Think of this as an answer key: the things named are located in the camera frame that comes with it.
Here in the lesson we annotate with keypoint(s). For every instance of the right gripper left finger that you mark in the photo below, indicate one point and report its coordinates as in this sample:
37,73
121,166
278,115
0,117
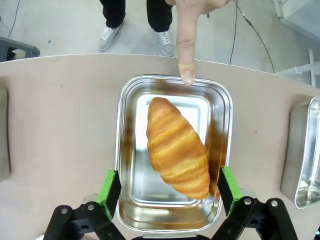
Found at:
111,192

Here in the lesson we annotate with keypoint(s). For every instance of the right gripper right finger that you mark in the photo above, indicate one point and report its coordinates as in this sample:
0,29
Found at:
228,190

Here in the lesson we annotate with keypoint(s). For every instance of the golden brown croissant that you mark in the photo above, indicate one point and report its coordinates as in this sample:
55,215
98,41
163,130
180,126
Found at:
175,150

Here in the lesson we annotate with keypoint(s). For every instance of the rectangular stainless steel container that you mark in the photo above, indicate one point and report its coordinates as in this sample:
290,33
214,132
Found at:
140,192
310,162
3,137

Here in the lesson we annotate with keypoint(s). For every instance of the person's bare hand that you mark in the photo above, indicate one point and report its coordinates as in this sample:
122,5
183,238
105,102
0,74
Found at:
186,37

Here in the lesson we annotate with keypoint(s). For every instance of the person's grey right sneaker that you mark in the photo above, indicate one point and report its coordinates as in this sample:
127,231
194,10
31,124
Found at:
107,38

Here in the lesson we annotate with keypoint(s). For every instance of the person's grey sneaker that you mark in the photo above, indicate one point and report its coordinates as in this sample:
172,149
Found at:
107,38
166,43

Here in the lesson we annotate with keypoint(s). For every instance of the person's grey left sneaker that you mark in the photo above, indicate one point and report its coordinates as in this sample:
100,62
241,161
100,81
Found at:
166,43

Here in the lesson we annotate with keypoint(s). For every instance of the dark grey stool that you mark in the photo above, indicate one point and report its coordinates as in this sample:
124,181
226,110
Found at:
17,48

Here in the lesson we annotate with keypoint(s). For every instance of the person's right leg black trousers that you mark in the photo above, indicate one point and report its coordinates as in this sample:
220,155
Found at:
113,12

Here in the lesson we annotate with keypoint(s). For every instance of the person's leg black trousers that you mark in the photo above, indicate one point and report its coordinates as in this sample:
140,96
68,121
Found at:
160,15
113,12

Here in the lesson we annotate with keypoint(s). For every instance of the person's left leg black trousers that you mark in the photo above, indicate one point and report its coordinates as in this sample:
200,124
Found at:
160,15

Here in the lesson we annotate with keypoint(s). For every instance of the grey cabinet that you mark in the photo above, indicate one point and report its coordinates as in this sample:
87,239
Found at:
300,15

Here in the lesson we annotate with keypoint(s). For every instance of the white metal frame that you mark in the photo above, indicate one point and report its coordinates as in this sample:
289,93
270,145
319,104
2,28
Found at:
311,67

